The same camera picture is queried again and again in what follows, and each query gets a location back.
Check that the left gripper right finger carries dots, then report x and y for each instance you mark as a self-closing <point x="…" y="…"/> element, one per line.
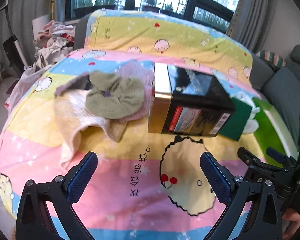
<point x="264" y="218"/>

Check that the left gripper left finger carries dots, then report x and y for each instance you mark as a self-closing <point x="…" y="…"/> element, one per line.
<point x="33" y="218"/>

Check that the olive green knit hat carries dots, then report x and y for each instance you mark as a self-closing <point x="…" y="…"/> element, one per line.
<point x="113" y="96"/>

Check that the purple knit garment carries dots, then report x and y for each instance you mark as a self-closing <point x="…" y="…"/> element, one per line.
<point x="130" y="68"/>

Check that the cream yellow knit sweater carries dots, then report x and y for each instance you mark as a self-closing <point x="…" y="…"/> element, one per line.
<point x="72" y="117"/>

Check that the operator right hand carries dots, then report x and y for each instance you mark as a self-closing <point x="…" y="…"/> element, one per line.
<point x="294" y="218"/>

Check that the green storage box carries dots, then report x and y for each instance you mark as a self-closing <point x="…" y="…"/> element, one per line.
<point x="256" y="125"/>

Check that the grey sofa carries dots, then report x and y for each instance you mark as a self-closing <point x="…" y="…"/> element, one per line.
<point x="281" y="87"/>

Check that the striped cushion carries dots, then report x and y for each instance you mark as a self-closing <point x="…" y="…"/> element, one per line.
<point x="272" y="59"/>

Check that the black and gold box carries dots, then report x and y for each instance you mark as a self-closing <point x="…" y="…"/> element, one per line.
<point x="188" y="102"/>

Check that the grey curtain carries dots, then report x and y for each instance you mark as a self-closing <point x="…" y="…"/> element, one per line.
<point x="248" y="23"/>

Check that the colourful cartoon bed sheet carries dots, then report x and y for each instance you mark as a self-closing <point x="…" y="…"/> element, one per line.
<point x="146" y="186"/>

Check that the pile of clothes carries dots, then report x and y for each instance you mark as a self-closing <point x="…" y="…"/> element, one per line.
<point x="53" y="43"/>

